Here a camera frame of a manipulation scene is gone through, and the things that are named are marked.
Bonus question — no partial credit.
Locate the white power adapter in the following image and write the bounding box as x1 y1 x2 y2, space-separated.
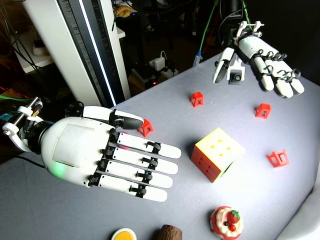
149 50 169 72

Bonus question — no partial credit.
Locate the white power strip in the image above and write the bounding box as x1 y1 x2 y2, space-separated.
159 66 180 79

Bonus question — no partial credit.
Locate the black box with red light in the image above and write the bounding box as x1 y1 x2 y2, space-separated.
129 68 161 90

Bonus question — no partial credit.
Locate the brown toy log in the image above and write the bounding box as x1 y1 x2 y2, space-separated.
156 224 183 240

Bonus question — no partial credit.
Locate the grey table cloth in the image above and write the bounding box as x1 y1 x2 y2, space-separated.
0 51 320 240

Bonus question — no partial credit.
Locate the wrist camera on white bracket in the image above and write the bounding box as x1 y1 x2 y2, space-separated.
226 56 246 86

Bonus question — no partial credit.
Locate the white disc with yellow centre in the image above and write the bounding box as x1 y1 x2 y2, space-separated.
110 227 137 240

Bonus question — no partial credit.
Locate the yellow toy bread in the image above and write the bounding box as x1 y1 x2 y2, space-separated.
113 5 137 18

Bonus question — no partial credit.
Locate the green cable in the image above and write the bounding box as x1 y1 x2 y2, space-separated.
198 0 219 55
241 0 254 32

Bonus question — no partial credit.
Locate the toy strawberry cream cake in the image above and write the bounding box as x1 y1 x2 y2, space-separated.
209 205 245 240

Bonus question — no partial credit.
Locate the small red plastic stool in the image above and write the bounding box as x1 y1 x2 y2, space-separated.
136 118 155 138
189 91 205 108
254 102 272 120
265 149 290 168

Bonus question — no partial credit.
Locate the white and blue cable plug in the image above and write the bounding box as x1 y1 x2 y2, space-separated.
192 49 204 67

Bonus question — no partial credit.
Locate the white robot body column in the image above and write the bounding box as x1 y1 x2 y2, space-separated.
23 0 132 109

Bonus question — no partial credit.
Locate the colourful puzzle cube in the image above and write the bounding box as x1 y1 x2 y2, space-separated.
190 126 246 184

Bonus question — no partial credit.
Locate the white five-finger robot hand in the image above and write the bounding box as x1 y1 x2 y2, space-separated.
39 101 182 203
212 34 306 99

